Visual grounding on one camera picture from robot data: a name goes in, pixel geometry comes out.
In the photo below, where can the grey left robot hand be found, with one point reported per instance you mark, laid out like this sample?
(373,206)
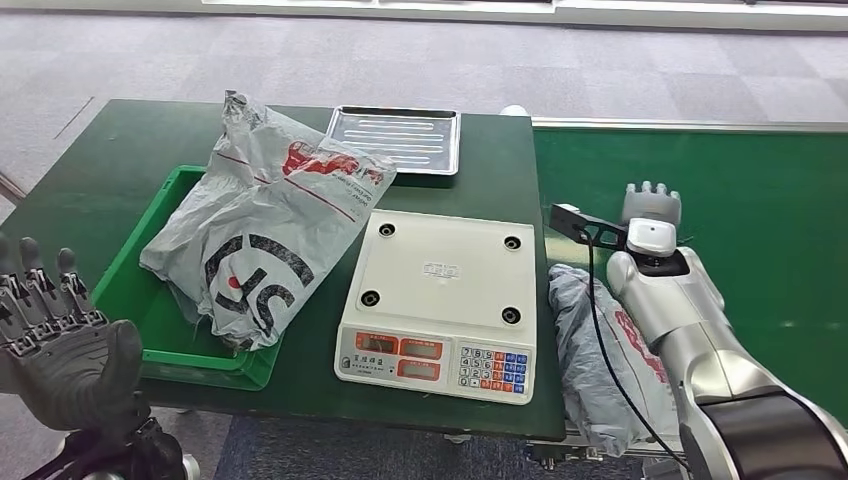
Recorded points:
(73,378)

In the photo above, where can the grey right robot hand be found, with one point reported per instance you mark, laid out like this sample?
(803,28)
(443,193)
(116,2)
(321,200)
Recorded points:
(652,202)

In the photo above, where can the small grey package red print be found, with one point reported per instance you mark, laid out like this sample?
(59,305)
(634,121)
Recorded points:
(576,358)

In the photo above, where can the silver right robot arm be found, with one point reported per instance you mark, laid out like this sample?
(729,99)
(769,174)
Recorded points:
(715,371)

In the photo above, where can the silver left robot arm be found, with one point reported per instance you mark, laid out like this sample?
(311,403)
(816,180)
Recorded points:
(146,457)

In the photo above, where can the green conveyor belt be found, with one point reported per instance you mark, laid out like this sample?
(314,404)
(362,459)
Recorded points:
(762,199)

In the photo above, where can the large grey package black logo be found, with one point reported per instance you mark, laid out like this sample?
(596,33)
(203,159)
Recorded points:
(272,225)

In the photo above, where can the green plastic bin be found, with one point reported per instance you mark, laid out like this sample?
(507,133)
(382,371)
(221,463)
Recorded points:
(146,311)

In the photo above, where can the white round knob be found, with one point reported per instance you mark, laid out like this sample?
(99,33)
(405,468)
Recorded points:
(515,110)

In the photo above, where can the white electronic scale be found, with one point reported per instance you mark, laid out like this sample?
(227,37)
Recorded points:
(444,278)

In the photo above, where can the silver metal tray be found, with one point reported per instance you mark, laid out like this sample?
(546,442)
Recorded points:
(397,139)

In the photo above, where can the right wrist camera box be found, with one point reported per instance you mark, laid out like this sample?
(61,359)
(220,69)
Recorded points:
(596,228)

